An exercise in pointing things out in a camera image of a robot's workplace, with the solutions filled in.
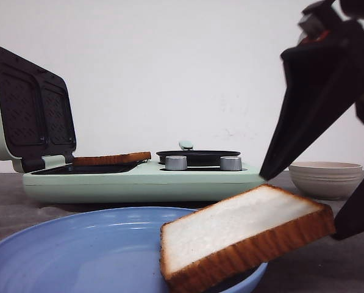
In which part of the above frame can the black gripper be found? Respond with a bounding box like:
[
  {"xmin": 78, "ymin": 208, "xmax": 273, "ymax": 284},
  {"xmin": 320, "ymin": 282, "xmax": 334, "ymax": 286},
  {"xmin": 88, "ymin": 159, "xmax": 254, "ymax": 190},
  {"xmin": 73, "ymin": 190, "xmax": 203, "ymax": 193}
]
[{"xmin": 260, "ymin": 1, "xmax": 364, "ymax": 179}]

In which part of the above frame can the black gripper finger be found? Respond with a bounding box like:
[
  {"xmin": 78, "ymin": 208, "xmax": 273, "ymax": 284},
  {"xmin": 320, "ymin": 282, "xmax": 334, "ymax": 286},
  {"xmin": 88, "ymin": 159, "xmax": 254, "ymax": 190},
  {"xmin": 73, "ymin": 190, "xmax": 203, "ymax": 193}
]
[{"xmin": 334, "ymin": 179, "xmax": 364, "ymax": 240}]

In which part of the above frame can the white bread slice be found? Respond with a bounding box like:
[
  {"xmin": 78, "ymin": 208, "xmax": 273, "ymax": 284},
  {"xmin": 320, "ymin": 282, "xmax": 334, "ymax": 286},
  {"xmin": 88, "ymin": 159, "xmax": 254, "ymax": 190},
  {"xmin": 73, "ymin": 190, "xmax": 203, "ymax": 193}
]
[
  {"xmin": 73, "ymin": 151, "xmax": 151, "ymax": 166},
  {"xmin": 160, "ymin": 184, "xmax": 336, "ymax": 292}
]

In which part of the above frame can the mint green sandwich maker lid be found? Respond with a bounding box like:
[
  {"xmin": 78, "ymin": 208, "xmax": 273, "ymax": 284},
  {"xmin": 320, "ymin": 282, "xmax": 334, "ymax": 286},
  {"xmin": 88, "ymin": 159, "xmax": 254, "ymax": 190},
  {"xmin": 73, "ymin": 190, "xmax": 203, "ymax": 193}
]
[{"xmin": 0, "ymin": 47, "xmax": 76, "ymax": 175}]

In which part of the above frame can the mint green breakfast maker base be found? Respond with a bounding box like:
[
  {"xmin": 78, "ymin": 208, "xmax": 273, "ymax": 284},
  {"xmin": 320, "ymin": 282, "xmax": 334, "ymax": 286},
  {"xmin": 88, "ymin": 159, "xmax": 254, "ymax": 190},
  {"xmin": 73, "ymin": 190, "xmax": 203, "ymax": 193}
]
[{"xmin": 23, "ymin": 161, "xmax": 264, "ymax": 204}]

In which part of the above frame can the beige ribbed ceramic bowl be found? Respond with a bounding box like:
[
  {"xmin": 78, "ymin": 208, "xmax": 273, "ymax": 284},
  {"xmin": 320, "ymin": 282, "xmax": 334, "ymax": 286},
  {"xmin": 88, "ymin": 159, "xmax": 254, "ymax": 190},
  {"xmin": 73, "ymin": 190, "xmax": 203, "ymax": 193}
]
[{"xmin": 288, "ymin": 162, "xmax": 363, "ymax": 200}]

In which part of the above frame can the right silver control knob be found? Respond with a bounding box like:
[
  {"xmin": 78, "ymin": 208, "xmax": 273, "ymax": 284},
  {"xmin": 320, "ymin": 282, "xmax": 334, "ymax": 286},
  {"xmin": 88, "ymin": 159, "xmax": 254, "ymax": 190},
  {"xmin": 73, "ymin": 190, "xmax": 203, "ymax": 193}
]
[{"xmin": 220, "ymin": 156, "xmax": 243, "ymax": 171}]

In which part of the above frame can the silver control knob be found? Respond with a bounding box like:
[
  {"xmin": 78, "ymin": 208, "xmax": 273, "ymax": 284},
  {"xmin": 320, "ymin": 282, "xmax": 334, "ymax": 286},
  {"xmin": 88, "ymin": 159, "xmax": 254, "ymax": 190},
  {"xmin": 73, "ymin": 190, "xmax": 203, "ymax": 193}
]
[
  {"xmin": 220, "ymin": 156, "xmax": 243, "ymax": 171},
  {"xmin": 165, "ymin": 155, "xmax": 188, "ymax": 171}
]

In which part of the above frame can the left silver control knob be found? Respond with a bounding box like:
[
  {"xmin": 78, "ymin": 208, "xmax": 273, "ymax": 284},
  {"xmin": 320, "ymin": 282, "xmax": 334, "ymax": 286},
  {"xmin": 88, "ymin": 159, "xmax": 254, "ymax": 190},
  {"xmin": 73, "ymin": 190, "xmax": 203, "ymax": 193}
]
[{"xmin": 165, "ymin": 155, "xmax": 188, "ymax": 171}]

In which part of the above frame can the blue plastic plate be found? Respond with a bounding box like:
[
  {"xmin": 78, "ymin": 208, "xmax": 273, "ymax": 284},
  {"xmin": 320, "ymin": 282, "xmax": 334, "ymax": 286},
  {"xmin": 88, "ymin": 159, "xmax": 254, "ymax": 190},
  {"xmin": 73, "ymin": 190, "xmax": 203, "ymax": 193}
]
[{"xmin": 0, "ymin": 206, "xmax": 268, "ymax": 293}]

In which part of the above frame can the black frying pan green handle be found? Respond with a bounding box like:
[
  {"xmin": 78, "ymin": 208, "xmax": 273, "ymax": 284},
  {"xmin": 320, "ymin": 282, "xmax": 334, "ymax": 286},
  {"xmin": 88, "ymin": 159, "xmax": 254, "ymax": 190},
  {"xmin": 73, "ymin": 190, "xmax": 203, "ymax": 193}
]
[{"xmin": 156, "ymin": 140, "xmax": 241, "ymax": 167}]

